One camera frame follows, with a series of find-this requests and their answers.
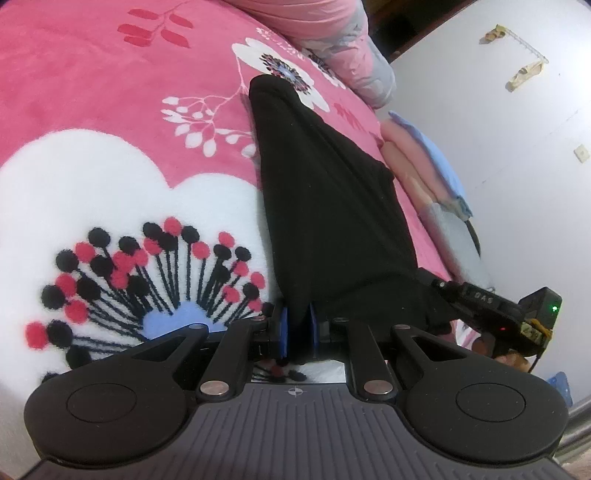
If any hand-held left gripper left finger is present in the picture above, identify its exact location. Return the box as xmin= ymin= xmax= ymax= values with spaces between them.
xmin=131 ymin=305 xmax=289 ymax=400

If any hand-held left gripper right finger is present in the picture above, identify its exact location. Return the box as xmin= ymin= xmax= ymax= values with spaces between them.
xmin=308 ymin=302 xmax=467 ymax=401

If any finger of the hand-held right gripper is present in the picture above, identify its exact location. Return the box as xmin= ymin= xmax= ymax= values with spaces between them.
xmin=418 ymin=268 xmax=462 ymax=303

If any black shirt with white print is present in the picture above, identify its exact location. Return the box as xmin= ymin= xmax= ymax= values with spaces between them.
xmin=248 ymin=74 xmax=458 ymax=365

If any person's right hand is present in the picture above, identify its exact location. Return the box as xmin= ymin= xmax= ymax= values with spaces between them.
xmin=496 ymin=351 xmax=532 ymax=372

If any folded grey garment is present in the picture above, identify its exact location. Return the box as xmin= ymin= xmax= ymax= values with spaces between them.
xmin=418 ymin=200 xmax=495 ymax=282

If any blue plastic object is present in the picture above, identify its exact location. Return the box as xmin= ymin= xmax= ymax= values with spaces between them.
xmin=549 ymin=371 xmax=573 ymax=407

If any folded blue garment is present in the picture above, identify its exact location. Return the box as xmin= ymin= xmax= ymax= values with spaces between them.
xmin=390 ymin=111 xmax=474 ymax=217

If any folded pink garment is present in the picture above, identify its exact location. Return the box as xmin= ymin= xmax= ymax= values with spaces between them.
xmin=381 ymin=121 xmax=444 ymax=204

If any pink floral blanket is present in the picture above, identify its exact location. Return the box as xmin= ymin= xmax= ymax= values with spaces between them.
xmin=0 ymin=0 xmax=462 ymax=384

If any pink and grey quilt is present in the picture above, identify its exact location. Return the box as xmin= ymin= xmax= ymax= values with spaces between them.
xmin=231 ymin=0 xmax=398 ymax=109

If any wall hook rack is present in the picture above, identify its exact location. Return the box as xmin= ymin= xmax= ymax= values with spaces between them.
xmin=482 ymin=25 xmax=550 ymax=93

